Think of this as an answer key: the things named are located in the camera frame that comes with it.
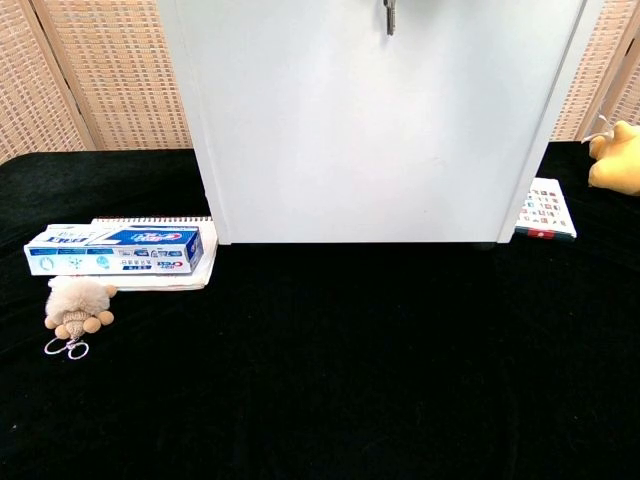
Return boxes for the silver keys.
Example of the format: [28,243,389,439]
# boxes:
[382,0,399,37]

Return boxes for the white cabinet box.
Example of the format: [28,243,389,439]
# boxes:
[157,0,606,247]

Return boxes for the white spiral notebook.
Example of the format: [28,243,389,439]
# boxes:
[90,215,220,292]

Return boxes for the black tablecloth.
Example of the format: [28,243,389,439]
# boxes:
[0,141,640,480]

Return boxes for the blue white toothpaste box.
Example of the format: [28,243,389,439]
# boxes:
[23,225,206,277]

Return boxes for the white book with stickers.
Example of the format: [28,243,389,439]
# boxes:
[513,177,578,243]

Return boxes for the woven folding screen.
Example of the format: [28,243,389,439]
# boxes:
[548,0,640,144]
[0,0,195,165]

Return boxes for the yellow plush toy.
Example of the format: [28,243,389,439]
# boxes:
[581,113,640,197]

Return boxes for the beige plush keychain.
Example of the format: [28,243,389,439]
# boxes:
[42,276,120,361]

